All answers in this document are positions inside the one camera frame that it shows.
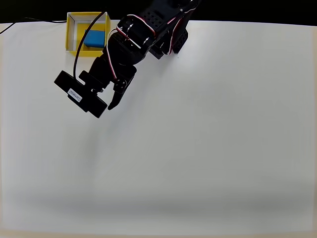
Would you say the blue block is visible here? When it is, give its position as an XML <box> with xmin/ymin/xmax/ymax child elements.
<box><xmin>83</xmin><ymin>30</ymin><xmax>106</xmax><ymax>48</ymax></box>

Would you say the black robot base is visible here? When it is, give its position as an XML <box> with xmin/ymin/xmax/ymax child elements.
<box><xmin>170</xmin><ymin>21</ymin><xmax>189</xmax><ymax>55</ymax></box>

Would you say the yellow cardboard box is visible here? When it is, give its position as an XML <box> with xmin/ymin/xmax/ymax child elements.
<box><xmin>65</xmin><ymin>11</ymin><xmax>111</xmax><ymax>58</ymax></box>

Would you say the red white servo wire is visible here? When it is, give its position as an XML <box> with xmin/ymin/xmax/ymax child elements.
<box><xmin>107</xmin><ymin>26</ymin><xmax>142</xmax><ymax>84</ymax></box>

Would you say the black bar-shaped camera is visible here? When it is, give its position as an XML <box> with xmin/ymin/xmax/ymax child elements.
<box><xmin>53</xmin><ymin>70</ymin><xmax>108</xmax><ymax>119</ymax></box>

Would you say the black camera cable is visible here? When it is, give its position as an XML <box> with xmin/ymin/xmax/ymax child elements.
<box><xmin>73</xmin><ymin>11</ymin><xmax>106</xmax><ymax>79</ymax></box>

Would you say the thin black table cable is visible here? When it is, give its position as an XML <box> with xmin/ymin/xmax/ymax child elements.
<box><xmin>0</xmin><ymin>17</ymin><xmax>67</xmax><ymax>35</ymax></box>

